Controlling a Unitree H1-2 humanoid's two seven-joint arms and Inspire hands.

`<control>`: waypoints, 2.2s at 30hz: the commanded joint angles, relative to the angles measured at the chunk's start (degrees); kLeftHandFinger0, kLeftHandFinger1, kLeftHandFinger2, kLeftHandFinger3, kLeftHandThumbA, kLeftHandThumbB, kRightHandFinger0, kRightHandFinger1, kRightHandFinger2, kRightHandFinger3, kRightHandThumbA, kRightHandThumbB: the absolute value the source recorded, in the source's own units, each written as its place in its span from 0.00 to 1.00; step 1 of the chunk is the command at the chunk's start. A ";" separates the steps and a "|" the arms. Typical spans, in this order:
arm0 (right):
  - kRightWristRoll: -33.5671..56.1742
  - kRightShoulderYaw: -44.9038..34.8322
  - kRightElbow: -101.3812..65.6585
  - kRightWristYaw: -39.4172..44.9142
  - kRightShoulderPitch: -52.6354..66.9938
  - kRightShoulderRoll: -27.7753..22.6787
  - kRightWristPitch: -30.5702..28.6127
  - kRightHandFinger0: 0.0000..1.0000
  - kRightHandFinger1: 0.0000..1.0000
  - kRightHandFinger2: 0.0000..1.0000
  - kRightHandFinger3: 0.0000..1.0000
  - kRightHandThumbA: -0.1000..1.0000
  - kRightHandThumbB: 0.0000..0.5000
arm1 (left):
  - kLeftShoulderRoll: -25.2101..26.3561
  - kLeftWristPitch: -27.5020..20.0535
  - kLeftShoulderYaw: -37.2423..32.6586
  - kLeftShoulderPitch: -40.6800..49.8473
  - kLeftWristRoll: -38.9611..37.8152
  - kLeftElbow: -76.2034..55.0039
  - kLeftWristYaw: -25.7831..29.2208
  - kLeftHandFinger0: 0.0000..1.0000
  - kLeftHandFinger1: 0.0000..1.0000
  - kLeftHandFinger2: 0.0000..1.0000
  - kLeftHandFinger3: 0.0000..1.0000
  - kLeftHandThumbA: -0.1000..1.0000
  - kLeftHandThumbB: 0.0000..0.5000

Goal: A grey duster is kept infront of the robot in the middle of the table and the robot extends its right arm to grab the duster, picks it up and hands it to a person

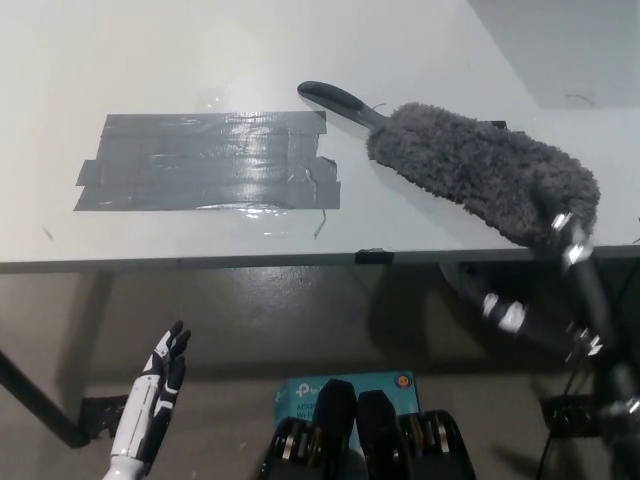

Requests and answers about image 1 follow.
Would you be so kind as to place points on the grey fluffy duster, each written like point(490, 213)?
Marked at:
point(475, 165)

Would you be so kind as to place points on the grey duct tape patch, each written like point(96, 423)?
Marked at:
point(200, 165)

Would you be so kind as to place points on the teal router cardboard box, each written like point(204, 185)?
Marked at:
point(300, 395)

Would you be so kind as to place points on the small black tape piece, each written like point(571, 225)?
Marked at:
point(373, 256)

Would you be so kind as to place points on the black floor tape patch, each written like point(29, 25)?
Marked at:
point(102, 415)
point(570, 412)

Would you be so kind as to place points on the black table leg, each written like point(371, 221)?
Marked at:
point(45, 405)

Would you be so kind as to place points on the grey round base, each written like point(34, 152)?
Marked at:
point(457, 280)

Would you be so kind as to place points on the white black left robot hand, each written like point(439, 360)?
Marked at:
point(142, 400)

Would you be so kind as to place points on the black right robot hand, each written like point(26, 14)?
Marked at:
point(582, 280)

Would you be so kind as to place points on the black tape square patch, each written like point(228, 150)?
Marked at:
point(505, 126)

